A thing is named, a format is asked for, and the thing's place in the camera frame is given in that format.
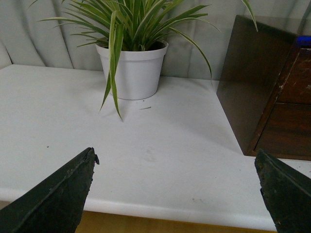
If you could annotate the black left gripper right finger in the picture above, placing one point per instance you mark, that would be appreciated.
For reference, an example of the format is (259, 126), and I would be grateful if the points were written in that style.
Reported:
(286, 194)

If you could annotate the green striped spider plant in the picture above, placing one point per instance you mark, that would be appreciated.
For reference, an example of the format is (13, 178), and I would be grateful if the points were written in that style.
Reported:
(114, 26)

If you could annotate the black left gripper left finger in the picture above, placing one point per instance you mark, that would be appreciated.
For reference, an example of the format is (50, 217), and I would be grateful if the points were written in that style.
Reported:
(56, 204)

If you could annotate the dark wooden drawer cabinet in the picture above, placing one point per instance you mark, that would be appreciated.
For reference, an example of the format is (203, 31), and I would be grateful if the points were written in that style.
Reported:
(265, 86)

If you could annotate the white plastic flower pot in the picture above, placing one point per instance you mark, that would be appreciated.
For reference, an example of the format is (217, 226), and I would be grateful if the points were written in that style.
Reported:
(138, 72)

